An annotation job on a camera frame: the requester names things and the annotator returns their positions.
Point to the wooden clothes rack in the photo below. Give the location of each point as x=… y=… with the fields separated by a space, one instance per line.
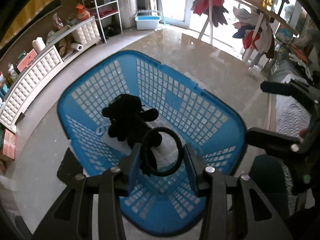
x=261 y=17

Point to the white plastic jug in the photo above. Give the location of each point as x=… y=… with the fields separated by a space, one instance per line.
x=38 y=44

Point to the white tufted TV cabinet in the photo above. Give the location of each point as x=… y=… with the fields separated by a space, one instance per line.
x=46 y=65

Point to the black plush toy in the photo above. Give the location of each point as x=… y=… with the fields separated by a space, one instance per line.
x=129 y=122

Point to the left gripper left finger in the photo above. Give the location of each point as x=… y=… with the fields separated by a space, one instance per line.
x=129 y=166

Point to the pink drawer box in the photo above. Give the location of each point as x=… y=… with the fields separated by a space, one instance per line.
x=26 y=60

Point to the orange bag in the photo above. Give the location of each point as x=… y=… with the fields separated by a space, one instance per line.
x=82 y=12

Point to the white fluffy towel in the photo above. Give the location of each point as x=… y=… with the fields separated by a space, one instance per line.
x=166 y=154

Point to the standing air conditioner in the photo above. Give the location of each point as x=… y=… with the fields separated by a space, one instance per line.
x=128 y=10

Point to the blue plastic laundry basket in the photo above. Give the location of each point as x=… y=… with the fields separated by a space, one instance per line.
x=163 y=203

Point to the blue white plastic bin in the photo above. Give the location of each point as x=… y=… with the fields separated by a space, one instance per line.
x=147 y=19

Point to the pink cardboard box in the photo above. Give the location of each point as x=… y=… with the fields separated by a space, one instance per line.
x=8 y=145

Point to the white metal shelf rack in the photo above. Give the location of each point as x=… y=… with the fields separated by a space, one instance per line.
x=107 y=16

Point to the white paper roll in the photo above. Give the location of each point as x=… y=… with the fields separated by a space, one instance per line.
x=77 y=46

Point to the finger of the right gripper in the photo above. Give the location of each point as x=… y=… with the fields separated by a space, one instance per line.
x=304 y=93
x=271 y=141

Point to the dark green square cloth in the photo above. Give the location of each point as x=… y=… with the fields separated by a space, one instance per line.
x=69 y=167

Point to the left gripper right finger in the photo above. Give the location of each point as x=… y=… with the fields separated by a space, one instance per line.
x=194 y=166

